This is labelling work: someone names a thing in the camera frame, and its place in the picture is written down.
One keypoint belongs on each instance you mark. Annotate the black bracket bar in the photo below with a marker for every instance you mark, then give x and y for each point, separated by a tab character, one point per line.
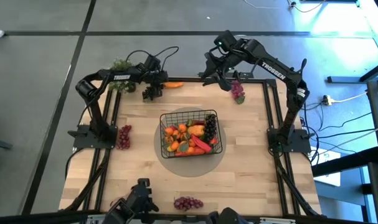
248	75

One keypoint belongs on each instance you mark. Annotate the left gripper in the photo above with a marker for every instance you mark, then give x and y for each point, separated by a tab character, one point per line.
154	74

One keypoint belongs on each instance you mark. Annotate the black floor beam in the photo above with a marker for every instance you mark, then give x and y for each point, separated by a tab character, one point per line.
347	80

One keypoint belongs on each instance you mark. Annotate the dark red grape bunch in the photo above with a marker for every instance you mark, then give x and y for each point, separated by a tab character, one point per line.
187	203
124	138

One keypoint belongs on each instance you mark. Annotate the small red chili pepper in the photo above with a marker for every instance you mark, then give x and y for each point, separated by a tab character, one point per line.
214	141

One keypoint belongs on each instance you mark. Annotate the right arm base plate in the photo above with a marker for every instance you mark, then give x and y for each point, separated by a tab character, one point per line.
302	143

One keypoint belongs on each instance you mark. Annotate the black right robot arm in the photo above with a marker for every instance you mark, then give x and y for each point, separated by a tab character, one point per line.
276	71

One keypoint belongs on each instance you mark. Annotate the black aluminium table frame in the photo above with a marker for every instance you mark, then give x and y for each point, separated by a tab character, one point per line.
191	79

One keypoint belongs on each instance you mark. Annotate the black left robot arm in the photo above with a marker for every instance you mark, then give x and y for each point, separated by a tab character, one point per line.
93	112

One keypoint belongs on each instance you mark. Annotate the grey round mat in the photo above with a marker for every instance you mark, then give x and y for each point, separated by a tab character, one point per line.
191	168

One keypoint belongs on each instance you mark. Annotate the small green potted plant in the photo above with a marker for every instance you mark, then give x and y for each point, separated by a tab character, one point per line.
120	63

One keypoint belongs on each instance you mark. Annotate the black crossbar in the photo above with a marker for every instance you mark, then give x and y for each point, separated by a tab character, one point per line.
51	217

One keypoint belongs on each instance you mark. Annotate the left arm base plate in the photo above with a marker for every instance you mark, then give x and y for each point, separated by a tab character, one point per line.
79	143

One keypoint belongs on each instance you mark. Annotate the pink-purple grape bunch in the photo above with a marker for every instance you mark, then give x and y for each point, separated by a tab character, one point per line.
237	90

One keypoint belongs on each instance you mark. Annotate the silver bracket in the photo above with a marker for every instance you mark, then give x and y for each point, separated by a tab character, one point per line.
95	217
277	220

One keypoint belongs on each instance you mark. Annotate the black plastic grape bunch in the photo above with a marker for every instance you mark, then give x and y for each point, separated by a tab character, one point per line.
153	93
210	127

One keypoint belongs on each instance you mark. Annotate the white power strip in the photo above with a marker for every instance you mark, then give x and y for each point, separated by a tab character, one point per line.
327	100

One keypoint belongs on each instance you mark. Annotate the long orange pepper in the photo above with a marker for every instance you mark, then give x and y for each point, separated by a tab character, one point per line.
173	85

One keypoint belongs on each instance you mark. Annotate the white sheet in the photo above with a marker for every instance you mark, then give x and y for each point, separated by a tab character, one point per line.
328	180

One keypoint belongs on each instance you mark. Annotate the black slanted bar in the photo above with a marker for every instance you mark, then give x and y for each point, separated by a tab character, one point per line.
347	161

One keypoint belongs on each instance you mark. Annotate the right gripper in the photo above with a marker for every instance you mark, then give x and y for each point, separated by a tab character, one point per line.
223	62

